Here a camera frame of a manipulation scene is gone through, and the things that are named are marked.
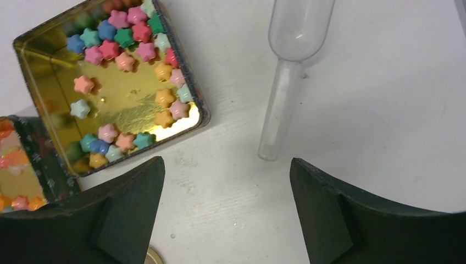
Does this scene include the gold round lid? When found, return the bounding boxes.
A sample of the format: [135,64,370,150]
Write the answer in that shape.
[144,247,165,264]

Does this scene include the tin of translucent star candies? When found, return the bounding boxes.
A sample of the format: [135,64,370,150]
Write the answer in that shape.
[1,115,81,213]

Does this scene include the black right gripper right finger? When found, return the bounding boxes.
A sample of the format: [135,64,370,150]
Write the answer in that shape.
[290,158,465,263]

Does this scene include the tin of pastel star candies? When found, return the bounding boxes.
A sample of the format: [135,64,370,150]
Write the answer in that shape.
[13,1,210,177]

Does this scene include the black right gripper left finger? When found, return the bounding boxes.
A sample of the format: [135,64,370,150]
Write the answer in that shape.
[1,156,165,263]

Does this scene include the clear plastic scoop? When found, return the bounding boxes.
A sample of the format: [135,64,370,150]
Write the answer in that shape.
[257,0,335,161]

